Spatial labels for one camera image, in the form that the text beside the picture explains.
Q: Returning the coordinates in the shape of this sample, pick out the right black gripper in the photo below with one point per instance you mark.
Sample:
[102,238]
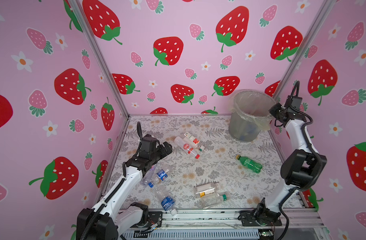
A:
[274,108]

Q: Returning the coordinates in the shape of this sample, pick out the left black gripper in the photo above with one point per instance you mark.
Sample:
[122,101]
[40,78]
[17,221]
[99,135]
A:
[168,149]

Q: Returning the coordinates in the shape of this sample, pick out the white bottle with red cap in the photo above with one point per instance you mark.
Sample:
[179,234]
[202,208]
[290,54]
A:
[187,148]

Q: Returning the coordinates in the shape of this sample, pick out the Pepsi water bottle blue label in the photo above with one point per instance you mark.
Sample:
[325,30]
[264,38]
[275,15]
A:
[159,177]

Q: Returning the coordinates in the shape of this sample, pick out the Pocari bottle blue label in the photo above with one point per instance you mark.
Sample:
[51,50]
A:
[165,199]

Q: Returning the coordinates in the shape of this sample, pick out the clear bottle purple red label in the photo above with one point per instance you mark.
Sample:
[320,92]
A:
[148,177]

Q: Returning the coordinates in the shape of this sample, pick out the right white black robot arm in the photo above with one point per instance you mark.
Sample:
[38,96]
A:
[302,168]

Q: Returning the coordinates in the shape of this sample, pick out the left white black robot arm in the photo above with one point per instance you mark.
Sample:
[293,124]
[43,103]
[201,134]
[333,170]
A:
[104,221]

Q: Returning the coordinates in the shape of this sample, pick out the translucent yellow bin liner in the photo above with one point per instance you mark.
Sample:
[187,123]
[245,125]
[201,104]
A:
[251,107]

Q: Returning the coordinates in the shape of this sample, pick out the grey mesh waste bin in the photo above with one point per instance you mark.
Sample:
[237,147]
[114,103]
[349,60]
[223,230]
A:
[244,132]

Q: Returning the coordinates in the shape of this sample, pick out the bottle with red white label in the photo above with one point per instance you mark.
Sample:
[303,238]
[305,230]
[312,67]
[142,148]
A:
[194,142]

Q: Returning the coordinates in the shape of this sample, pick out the clear bottle beige label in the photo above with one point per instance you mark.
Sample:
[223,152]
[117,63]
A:
[206,189]

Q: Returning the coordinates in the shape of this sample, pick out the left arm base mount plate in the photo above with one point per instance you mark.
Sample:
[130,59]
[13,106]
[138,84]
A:
[154,217]

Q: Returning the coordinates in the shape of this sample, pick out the clear bottle with green ring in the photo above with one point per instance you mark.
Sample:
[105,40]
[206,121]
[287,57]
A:
[214,199]

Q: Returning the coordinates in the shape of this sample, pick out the aluminium front rail frame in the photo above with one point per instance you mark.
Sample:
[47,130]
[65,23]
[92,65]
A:
[195,224]

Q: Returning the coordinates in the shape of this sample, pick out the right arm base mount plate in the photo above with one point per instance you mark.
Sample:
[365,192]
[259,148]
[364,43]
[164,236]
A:
[254,219]

